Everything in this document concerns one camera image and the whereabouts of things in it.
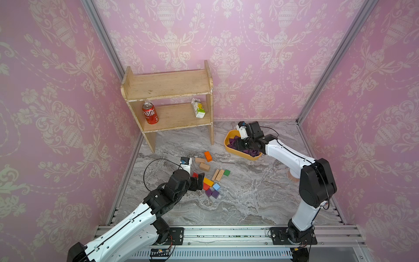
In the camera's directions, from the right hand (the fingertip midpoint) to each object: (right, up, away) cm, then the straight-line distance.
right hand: (236, 143), depth 91 cm
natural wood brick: (-21, -11, +9) cm, 26 cm away
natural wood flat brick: (-18, -14, +5) cm, 24 cm away
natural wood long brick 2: (-10, -18, +1) cm, 21 cm away
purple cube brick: (-12, -27, -6) cm, 30 cm away
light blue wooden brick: (-11, -23, -4) cm, 26 cm away
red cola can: (-46, +16, -8) cm, 49 cm away
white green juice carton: (-22, +19, 0) cm, 29 cm away
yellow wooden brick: (-16, -22, -1) cm, 27 cm away
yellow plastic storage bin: (-1, +5, +15) cm, 16 cm away
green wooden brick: (-5, -17, +3) cm, 19 cm away
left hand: (-20, -15, -14) cm, 29 cm away
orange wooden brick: (-16, -9, +9) cm, 20 cm away
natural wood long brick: (-11, -17, +2) cm, 21 cm away
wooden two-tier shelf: (-43, +28, +21) cm, 56 cm away
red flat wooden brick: (-17, -24, -2) cm, 30 cm away
